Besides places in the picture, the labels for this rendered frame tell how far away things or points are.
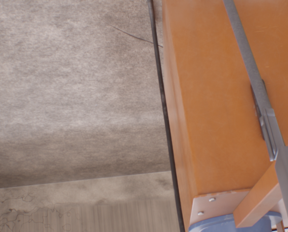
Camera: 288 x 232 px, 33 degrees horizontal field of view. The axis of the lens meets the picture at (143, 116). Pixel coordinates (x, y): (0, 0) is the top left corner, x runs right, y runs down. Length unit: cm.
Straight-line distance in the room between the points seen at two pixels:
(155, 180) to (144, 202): 15
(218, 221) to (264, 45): 44
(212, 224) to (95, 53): 69
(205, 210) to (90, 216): 170
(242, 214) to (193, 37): 43
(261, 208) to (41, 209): 197
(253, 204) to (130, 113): 112
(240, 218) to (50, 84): 92
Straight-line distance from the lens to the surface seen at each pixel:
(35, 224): 284
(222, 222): 127
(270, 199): 97
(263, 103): 94
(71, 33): 152
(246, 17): 125
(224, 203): 113
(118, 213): 281
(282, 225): 141
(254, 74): 99
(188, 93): 113
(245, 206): 110
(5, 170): 264
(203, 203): 110
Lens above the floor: 86
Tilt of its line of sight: 24 degrees down
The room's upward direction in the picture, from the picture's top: 173 degrees clockwise
